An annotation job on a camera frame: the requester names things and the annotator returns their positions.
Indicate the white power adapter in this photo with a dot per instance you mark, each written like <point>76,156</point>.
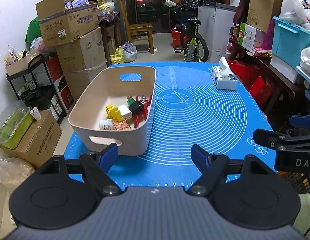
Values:
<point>125,112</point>

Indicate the yellow plastic toy tool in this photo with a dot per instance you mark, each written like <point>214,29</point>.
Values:
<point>113,113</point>

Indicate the bag of grain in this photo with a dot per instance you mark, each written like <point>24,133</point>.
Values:
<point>14,171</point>

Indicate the red floral patterned box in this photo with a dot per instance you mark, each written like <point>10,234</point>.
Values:
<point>121,125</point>

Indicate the floor cardboard box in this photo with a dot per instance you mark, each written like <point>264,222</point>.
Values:
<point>39,142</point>

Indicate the top cardboard box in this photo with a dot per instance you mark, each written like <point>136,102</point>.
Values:
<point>60,25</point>

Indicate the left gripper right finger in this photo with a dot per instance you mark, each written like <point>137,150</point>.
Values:
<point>212,168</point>

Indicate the large stacked cardboard box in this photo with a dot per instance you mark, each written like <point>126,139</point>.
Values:
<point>82,60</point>

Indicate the beige plastic storage bin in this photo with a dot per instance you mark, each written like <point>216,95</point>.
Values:
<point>111,87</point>

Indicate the green white product box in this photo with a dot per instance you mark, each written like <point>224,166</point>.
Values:
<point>250,37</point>

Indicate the dark wooden side table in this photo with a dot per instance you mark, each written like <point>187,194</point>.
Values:
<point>276,96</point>

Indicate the white tissue box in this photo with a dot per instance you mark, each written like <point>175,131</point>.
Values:
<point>222,76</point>

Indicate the black oval earbud case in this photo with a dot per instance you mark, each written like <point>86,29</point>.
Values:
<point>136,107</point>

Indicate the red Ultraman figure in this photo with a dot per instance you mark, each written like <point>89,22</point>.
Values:
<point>144,111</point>

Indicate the white paper cup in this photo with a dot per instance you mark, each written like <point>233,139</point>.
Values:
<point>35,113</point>

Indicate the white pill bottle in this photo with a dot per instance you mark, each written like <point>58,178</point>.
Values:
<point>106,125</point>

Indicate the teal plastic storage crate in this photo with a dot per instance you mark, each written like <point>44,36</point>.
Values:
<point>289,40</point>

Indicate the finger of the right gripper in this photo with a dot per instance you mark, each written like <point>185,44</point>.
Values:
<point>300,121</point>
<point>270,139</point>

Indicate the red bucket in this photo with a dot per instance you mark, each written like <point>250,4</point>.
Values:
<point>175,35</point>

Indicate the black metal shelf rack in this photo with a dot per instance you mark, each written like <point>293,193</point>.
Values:
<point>35,87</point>

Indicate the green black bicycle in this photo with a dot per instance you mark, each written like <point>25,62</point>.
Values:
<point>192,44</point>

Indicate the yellow detergent jug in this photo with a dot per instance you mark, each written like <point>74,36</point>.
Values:
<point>117,57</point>

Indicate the blue silicone baking mat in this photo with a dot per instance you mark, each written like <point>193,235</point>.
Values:
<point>188,110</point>

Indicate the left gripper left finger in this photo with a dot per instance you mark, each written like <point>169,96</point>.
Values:
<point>95,169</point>

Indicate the wooden chair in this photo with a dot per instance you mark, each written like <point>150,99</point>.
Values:
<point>137,32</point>

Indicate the green lidded plastic container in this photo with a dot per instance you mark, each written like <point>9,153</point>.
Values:
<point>15,120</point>

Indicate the white chest freezer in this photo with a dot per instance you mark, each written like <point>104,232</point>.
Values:
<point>216,22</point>

